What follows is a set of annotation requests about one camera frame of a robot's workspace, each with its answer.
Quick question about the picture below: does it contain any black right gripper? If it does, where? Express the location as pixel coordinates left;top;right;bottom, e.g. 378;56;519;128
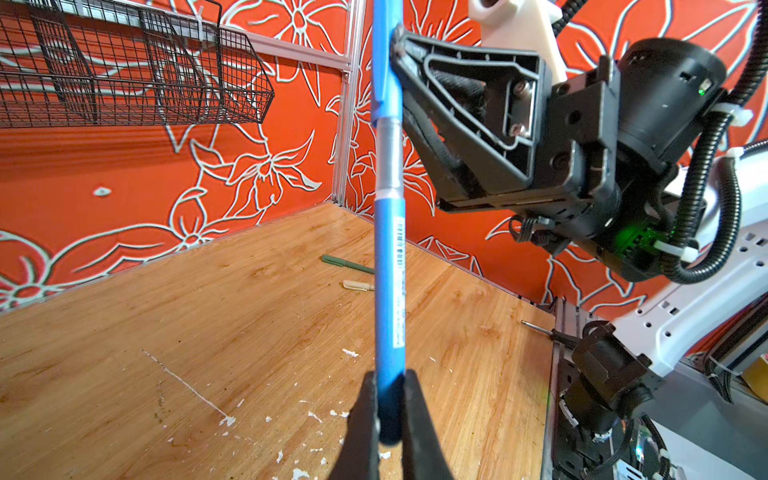
389;25;730;241

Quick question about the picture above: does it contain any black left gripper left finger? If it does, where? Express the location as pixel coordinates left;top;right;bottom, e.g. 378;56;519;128
329;372;379;480

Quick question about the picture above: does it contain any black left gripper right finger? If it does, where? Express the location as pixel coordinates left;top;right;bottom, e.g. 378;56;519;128
401;369;454;480

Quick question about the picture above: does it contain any blue pen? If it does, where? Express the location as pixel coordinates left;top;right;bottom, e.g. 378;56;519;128
374;118;406;445

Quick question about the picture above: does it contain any green pen cap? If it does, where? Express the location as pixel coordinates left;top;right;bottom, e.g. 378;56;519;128
321;255;354;268

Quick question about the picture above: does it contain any blue pen cap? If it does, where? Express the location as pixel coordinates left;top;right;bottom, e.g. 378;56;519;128
371;0;403;124

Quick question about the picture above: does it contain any green pen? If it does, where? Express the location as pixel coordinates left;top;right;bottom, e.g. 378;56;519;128
346;262;375;275

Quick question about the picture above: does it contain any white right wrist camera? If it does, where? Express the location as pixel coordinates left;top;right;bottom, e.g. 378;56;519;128
467;0;567;83

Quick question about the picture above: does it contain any black handled screwdriver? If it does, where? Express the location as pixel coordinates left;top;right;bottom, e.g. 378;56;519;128
521;321;580;349

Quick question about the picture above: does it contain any black wire basket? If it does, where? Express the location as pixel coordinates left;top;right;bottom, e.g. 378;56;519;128
1;1;275;129

